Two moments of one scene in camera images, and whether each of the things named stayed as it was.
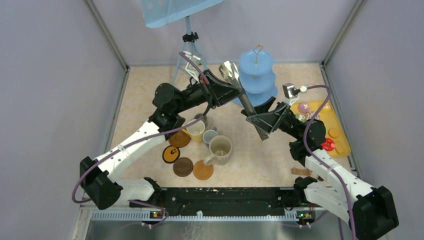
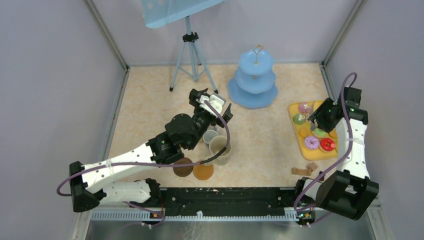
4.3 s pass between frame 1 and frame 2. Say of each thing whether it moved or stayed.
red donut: stayed
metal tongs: moved
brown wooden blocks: stayed
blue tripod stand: stayed
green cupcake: stayed
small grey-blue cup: stayed
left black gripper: moved
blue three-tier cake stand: stayed
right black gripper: moved
